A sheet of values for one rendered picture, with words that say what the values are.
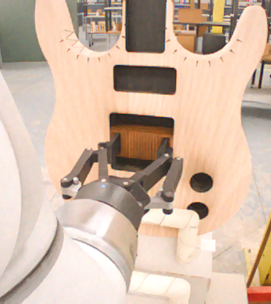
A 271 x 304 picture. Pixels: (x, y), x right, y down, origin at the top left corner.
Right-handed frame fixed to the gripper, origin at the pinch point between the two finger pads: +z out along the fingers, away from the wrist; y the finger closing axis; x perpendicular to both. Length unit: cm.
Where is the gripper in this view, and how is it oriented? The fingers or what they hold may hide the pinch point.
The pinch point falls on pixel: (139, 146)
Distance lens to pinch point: 46.5
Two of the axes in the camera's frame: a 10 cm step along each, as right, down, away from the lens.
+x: 0.1, -9.0, -4.4
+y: 9.8, 1.1, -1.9
